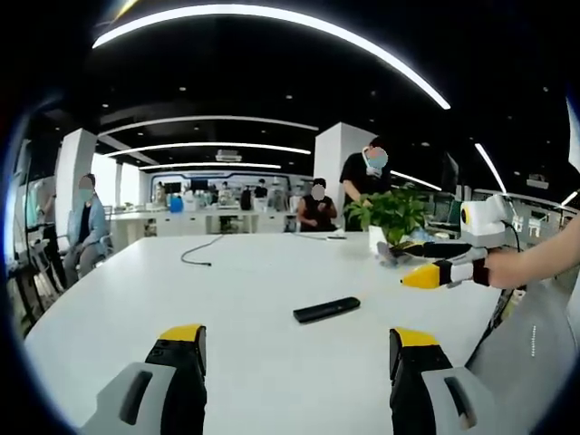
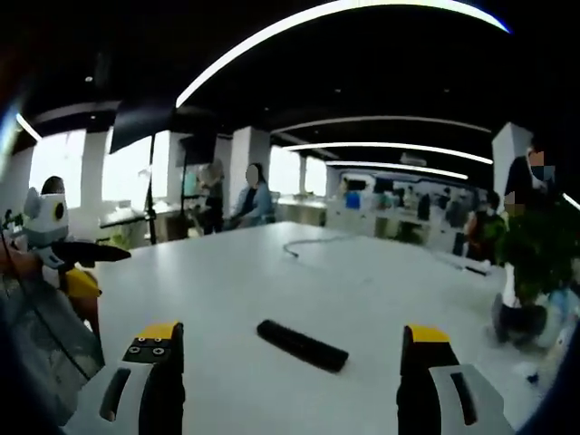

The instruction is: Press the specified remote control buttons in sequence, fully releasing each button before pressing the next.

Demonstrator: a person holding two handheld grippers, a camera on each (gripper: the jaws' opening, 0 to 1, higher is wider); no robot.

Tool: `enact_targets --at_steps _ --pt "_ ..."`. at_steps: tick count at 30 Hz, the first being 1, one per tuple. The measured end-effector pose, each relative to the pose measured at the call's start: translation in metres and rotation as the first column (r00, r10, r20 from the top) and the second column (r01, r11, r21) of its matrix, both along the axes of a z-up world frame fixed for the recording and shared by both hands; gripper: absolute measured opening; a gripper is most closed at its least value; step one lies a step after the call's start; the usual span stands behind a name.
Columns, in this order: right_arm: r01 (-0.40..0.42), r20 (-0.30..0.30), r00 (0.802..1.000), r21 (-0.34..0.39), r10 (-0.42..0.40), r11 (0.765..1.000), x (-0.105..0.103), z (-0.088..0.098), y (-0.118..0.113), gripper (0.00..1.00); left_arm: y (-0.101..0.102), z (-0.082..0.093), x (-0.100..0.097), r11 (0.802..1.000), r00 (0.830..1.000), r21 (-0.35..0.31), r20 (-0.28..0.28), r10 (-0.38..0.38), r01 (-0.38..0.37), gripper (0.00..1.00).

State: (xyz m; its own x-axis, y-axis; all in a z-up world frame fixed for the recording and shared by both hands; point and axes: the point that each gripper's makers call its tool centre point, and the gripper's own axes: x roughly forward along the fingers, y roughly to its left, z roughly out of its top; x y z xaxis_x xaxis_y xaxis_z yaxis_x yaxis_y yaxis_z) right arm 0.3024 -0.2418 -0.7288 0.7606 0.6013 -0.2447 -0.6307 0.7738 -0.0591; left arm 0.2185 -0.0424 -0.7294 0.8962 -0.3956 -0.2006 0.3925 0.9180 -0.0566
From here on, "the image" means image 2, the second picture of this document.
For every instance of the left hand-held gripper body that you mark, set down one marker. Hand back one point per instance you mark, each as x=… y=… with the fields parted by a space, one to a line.
x=43 y=222

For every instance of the small white blue wrapper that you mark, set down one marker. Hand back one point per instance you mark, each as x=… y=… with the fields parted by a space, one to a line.
x=534 y=375

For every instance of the grey mesh office chair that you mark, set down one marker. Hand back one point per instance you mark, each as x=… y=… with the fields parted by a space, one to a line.
x=45 y=344

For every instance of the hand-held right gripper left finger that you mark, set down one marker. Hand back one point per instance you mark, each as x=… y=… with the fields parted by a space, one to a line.
x=158 y=389

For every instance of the black light stand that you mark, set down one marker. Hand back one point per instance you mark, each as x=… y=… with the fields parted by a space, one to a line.
x=151 y=204

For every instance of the black panel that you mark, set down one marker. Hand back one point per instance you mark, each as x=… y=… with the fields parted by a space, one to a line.
x=140 y=127

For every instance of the dark grey curved object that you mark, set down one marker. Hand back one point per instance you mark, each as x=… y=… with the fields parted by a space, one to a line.
x=516 y=324

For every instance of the green potted plant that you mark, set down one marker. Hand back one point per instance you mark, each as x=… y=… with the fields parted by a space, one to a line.
x=539 y=254

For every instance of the long curved ceiling light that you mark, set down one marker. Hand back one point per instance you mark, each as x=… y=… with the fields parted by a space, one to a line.
x=181 y=99

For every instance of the light blue plastic bag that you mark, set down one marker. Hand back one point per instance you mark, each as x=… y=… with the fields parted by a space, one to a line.
x=562 y=301

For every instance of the black remote control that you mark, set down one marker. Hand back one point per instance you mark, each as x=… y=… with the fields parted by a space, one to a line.
x=301 y=346

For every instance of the black monitor on stand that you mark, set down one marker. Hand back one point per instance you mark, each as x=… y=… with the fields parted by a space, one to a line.
x=199 y=149

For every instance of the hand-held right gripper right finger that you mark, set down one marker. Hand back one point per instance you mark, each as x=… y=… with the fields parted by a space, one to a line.
x=417 y=389

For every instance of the black flat device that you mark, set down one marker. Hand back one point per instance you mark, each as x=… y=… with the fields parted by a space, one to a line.
x=476 y=269

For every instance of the ceiling light strip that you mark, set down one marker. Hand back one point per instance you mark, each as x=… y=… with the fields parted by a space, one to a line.
x=385 y=146
x=394 y=167

